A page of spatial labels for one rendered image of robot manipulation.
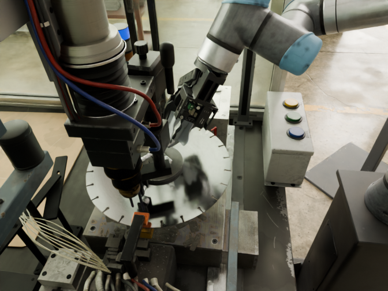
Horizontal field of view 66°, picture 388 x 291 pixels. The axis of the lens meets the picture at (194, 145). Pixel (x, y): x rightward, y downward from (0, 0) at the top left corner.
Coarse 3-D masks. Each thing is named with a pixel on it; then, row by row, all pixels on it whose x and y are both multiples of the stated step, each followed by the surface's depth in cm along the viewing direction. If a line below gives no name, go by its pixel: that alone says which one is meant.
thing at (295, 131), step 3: (294, 126) 84; (291, 129) 83; (294, 129) 83; (297, 129) 83; (300, 129) 83; (291, 132) 82; (294, 132) 82; (297, 132) 82; (300, 132) 82; (303, 132) 82; (291, 135) 82; (294, 135) 82; (297, 135) 82; (300, 135) 82
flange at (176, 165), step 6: (168, 150) 71; (174, 150) 71; (168, 156) 68; (174, 156) 70; (180, 156) 70; (144, 162) 68; (150, 162) 66; (174, 162) 68; (180, 162) 68; (174, 168) 67; (180, 168) 67; (174, 174) 66; (150, 180) 65; (156, 180) 65; (162, 180) 65; (168, 180) 66
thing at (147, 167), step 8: (160, 160) 56; (168, 160) 60; (144, 168) 58; (152, 168) 58; (160, 168) 58; (168, 168) 58; (144, 176) 58; (152, 176) 58; (160, 176) 59; (144, 184) 61
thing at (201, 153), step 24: (192, 144) 74; (216, 144) 74; (96, 168) 69; (192, 168) 68; (216, 168) 68; (96, 192) 64; (144, 192) 64; (168, 192) 63; (192, 192) 63; (216, 192) 63; (120, 216) 59; (168, 216) 59; (192, 216) 59
